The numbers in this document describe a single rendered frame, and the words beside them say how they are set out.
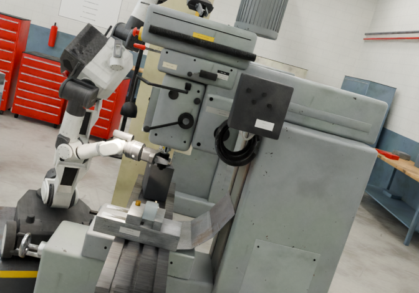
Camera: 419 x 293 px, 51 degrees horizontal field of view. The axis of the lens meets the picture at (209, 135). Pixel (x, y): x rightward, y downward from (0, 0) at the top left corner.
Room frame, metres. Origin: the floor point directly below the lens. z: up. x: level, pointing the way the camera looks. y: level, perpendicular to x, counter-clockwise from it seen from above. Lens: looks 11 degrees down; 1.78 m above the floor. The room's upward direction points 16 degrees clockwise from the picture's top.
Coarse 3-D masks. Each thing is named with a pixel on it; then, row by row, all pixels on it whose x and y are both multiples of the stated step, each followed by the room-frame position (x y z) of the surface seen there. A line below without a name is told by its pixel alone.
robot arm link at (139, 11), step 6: (138, 0) 2.31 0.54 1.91; (144, 0) 2.29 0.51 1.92; (150, 0) 2.29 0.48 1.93; (156, 0) 2.31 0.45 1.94; (138, 6) 2.29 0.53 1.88; (144, 6) 2.28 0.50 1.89; (132, 12) 2.29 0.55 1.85; (138, 12) 2.28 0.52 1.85; (144, 12) 2.28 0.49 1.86; (138, 18) 2.27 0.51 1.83; (144, 18) 2.29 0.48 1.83
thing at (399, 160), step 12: (384, 156) 6.92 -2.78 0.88; (396, 156) 6.89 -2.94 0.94; (408, 156) 7.24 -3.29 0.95; (396, 168) 7.67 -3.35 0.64; (408, 168) 6.37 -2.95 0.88; (372, 192) 7.10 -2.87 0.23; (384, 192) 7.20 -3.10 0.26; (384, 204) 6.47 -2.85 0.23; (396, 204) 6.69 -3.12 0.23; (396, 216) 6.00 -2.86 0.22; (408, 216) 6.17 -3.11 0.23; (408, 240) 5.53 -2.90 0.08
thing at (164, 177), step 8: (152, 168) 2.15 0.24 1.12; (168, 168) 2.17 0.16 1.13; (144, 176) 2.32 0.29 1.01; (152, 176) 2.16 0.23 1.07; (160, 176) 2.17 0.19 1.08; (168, 176) 2.18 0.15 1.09; (144, 184) 2.24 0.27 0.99; (152, 184) 2.16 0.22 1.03; (160, 184) 2.17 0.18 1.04; (168, 184) 2.18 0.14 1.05; (144, 192) 2.17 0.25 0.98; (152, 192) 2.16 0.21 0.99; (160, 192) 2.17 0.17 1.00; (160, 200) 2.17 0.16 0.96
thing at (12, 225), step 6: (6, 222) 2.21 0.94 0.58; (12, 222) 2.19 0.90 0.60; (6, 228) 2.15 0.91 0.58; (12, 228) 2.15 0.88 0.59; (6, 234) 2.11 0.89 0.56; (12, 234) 2.12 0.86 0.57; (6, 240) 2.10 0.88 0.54; (12, 240) 2.11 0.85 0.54; (6, 246) 2.09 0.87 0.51; (12, 246) 2.11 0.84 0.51; (6, 252) 2.10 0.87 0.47
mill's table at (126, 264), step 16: (128, 208) 1.97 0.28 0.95; (128, 240) 1.68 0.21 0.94; (112, 256) 1.49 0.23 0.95; (128, 256) 1.53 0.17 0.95; (144, 256) 1.56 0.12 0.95; (160, 256) 1.59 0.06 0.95; (112, 272) 1.39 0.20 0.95; (128, 272) 1.41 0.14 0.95; (144, 272) 1.44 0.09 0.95; (160, 272) 1.47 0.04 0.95; (96, 288) 1.28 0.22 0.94; (112, 288) 1.32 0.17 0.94; (128, 288) 1.32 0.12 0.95; (144, 288) 1.35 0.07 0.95; (160, 288) 1.37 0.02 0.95
